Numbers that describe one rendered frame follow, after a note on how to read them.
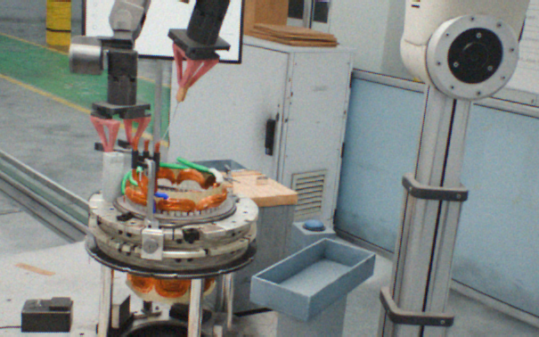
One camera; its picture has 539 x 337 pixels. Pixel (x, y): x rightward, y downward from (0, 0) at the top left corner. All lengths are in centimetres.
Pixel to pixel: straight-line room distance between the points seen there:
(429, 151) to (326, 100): 244
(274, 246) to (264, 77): 212
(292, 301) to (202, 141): 304
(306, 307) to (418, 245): 37
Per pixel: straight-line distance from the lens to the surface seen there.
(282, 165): 369
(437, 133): 138
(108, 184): 139
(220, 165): 187
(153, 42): 240
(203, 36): 127
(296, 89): 364
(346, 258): 136
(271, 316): 170
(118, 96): 144
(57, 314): 159
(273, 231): 164
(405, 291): 146
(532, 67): 340
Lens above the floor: 154
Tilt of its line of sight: 15 degrees down
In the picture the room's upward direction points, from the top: 5 degrees clockwise
